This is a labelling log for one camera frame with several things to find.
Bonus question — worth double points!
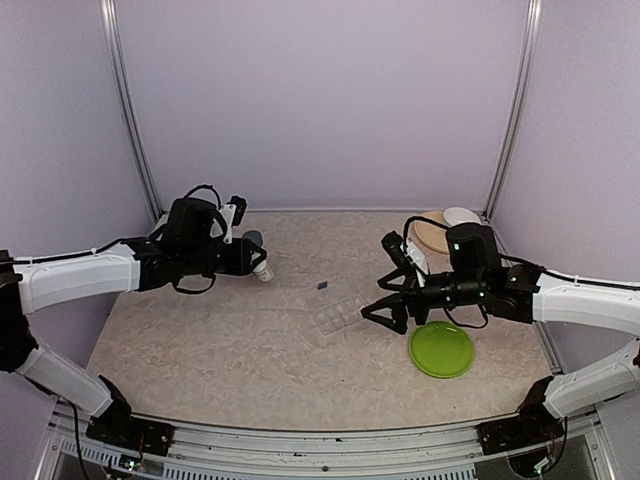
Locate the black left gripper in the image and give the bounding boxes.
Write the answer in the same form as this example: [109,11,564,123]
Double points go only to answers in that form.
[181,237,266,276]

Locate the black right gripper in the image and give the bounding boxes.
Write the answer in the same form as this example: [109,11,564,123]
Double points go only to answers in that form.
[362,265,487,334]

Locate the small white pill bottle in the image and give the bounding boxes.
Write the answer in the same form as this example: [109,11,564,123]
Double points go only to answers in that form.
[253,261,274,282]

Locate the grey-capped orange pill bottle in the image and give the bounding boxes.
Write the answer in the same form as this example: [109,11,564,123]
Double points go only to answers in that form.
[242,230,264,247]

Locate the clear plastic pill organizer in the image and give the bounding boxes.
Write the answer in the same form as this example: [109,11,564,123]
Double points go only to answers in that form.
[304,278,364,335]

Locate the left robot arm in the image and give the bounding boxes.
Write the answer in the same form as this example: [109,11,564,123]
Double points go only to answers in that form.
[1,195,273,445]

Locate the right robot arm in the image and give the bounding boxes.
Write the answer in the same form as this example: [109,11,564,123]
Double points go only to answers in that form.
[361,223,639,444]

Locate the green plate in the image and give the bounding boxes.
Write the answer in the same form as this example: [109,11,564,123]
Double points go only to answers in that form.
[408,321,475,379]

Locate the beige wooden plate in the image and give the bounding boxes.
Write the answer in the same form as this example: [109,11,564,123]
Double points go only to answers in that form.
[412,210,449,255]

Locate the white ceramic bowl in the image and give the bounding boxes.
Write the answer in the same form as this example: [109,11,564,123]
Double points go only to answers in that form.
[443,207,482,227]

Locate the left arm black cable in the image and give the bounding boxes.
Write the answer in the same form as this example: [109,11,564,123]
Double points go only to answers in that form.
[169,184,224,294]

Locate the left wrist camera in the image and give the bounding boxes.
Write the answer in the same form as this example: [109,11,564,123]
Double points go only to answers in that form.
[210,195,247,245]

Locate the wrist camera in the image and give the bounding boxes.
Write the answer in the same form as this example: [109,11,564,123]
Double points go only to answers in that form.
[210,195,247,245]
[381,231,429,285]

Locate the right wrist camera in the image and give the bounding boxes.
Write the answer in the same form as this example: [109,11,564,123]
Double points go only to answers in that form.
[381,231,429,285]

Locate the front aluminium rail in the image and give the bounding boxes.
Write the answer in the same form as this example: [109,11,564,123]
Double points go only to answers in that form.
[49,399,601,480]

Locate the left aluminium frame post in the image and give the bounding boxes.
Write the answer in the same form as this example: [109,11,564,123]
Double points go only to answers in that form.
[99,0,163,221]

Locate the aluminium frame post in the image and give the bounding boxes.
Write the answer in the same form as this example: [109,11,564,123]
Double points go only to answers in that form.
[483,0,543,223]
[99,0,163,221]

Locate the right aluminium frame post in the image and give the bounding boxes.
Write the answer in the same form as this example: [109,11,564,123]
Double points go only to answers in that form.
[483,0,543,223]

